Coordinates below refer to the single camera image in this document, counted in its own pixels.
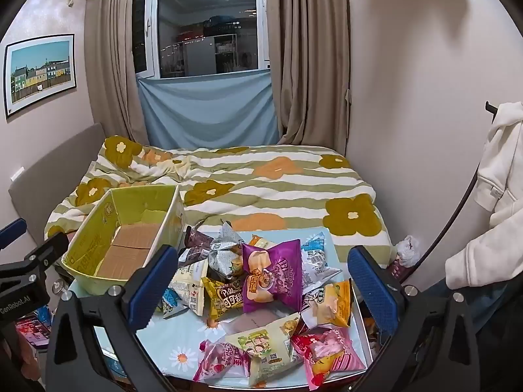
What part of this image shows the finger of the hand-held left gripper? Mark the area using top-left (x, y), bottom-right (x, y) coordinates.
top-left (0, 218), bottom-right (28, 251)
top-left (24, 232), bottom-right (70, 272)

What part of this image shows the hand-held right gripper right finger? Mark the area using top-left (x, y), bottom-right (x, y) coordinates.
top-left (347, 246), bottom-right (483, 392)

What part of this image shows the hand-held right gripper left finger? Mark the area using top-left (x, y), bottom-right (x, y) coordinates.
top-left (45, 245), bottom-right (180, 392)

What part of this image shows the green cardboard box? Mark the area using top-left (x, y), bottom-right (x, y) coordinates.
top-left (61, 184), bottom-right (186, 295)

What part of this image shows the blue white snack packet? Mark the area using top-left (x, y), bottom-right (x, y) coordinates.
top-left (300, 231), bottom-right (342, 282)

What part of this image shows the grey white snack packet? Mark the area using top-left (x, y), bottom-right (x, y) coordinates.
top-left (206, 220), bottom-right (246, 282)

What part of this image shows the pink strawberry snack packet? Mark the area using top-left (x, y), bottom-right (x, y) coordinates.
top-left (290, 327), bottom-right (366, 390)

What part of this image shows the purple snack packet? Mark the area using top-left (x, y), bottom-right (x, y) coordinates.
top-left (241, 237), bottom-right (305, 315)

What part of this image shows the small blue snack packet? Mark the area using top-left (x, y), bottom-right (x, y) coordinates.
top-left (161, 288), bottom-right (184, 319)

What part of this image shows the red printed box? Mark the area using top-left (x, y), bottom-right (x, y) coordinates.
top-left (16, 306), bottom-right (52, 350)

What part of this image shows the brown snack packet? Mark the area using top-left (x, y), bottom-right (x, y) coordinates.
top-left (177, 247), bottom-right (211, 270)
top-left (184, 225), bottom-right (213, 250)

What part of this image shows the orange yellow chip packet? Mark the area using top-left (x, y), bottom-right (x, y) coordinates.
top-left (302, 280), bottom-right (353, 328)

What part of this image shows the white plastic bag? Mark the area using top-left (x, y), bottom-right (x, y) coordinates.
top-left (394, 236), bottom-right (421, 270)

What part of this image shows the white black-text snack packet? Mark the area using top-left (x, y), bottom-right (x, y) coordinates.
top-left (300, 280), bottom-right (331, 307)

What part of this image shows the grey headboard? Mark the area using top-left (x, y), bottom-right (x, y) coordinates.
top-left (8, 122), bottom-right (107, 246)

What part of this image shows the yellow snack packet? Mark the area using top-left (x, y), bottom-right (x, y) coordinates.
top-left (201, 275), bottom-right (246, 321)

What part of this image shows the blue denim cloth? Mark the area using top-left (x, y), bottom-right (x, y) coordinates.
top-left (425, 278), bottom-right (511, 335)

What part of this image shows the mauve flat snack packet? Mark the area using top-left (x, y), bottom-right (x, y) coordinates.
top-left (221, 308), bottom-right (287, 337)

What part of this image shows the cream orange snack packet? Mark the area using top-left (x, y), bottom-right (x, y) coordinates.
top-left (245, 233), bottom-right (278, 252)

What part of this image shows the green striped floral blanket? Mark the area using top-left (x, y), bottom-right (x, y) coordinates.
top-left (43, 135), bottom-right (395, 272)

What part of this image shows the pale green cartoon snack packet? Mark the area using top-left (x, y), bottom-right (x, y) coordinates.
top-left (225, 312), bottom-right (303, 388)

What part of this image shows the white hoodie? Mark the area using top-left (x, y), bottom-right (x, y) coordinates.
top-left (445, 101), bottom-right (523, 292)

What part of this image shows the blue cloth under window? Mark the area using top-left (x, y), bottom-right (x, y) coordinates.
top-left (137, 69), bottom-right (280, 150)

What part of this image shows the beige curtain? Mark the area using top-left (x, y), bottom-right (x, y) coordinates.
top-left (255, 0), bottom-right (352, 156)
top-left (84, 0), bottom-right (150, 145)

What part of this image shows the window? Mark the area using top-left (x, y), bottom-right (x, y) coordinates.
top-left (133, 0), bottom-right (272, 80)

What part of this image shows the black cable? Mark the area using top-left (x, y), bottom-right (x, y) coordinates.
top-left (398, 163), bottom-right (483, 284)

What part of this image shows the framed wall picture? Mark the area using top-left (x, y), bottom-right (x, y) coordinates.
top-left (3, 34), bottom-right (78, 120)

